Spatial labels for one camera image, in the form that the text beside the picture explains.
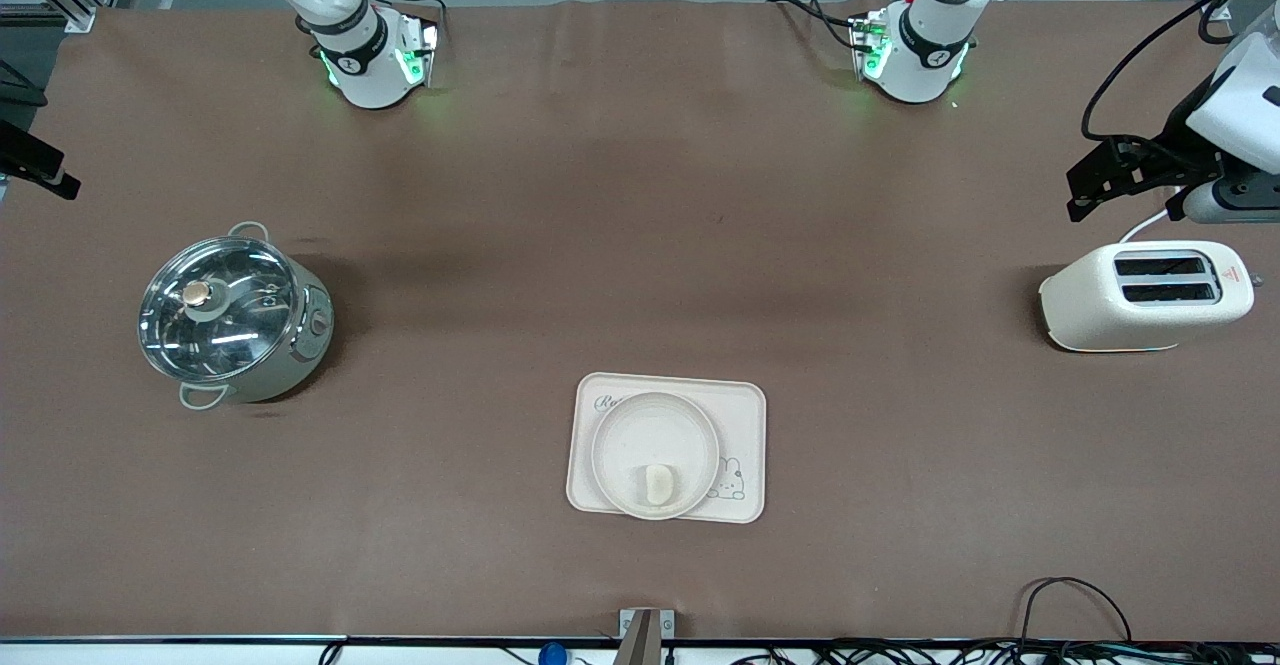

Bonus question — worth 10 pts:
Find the cream round plate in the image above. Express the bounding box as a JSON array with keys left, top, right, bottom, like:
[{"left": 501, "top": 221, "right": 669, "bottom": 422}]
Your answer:
[{"left": 590, "top": 391, "right": 721, "bottom": 522}]

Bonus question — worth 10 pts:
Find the cream two-slot toaster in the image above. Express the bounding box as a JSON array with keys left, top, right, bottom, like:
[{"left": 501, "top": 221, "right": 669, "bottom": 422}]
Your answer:
[{"left": 1038, "top": 240, "right": 1256, "bottom": 354}]

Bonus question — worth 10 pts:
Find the glass pot lid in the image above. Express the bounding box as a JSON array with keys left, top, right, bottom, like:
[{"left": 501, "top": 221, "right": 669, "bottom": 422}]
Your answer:
[{"left": 138, "top": 236, "right": 301, "bottom": 384}]

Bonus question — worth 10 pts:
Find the pale green electric pot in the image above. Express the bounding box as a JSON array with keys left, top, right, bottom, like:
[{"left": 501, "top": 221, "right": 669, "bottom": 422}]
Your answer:
[{"left": 138, "top": 222, "right": 336, "bottom": 412}]

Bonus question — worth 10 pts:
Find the beige rabbit print tray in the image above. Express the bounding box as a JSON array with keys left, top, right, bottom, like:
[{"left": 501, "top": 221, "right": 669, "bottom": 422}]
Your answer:
[{"left": 566, "top": 372, "right": 768, "bottom": 526}]

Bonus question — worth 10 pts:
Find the brown table cover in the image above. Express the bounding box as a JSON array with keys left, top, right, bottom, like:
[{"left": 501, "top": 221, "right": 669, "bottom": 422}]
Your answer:
[{"left": 0, "top": 0, "right": 1280, "bottom": 643}]

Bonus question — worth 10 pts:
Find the white toaster power cable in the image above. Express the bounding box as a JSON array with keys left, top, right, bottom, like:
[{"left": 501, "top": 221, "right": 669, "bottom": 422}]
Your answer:
[{"left": 1117, "top": 207, "right": 1173, "bottom": 245}]

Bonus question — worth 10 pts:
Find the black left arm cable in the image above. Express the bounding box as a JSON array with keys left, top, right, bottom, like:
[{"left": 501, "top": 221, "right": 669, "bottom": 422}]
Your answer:
[{"left": 1082, "top": 0, "right": 1280, "bottom": 143}]

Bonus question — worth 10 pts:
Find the black left base cable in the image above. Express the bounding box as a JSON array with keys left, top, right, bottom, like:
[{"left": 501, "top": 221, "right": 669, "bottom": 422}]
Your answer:
[{"left": 767, "top": 0, "right": 863, "bottom": 52}]

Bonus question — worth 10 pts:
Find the black looped cable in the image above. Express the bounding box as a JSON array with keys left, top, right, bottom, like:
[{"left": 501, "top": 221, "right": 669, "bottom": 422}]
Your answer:
[{"left": 1018, "top": 576, "right": 1133, "bottom": 646}]

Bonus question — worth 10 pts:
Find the black cable bundle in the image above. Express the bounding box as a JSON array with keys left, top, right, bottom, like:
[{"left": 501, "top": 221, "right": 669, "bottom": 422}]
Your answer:
[{"left": 730, "top": 637, "right": 1280, "bottom": 665}]

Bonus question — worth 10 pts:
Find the grey metal camera bracket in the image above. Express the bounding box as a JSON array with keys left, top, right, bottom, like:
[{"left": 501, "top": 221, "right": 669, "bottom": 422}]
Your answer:
[{"left": 618, "top": 608, "right": 676, "bottom": 665}]

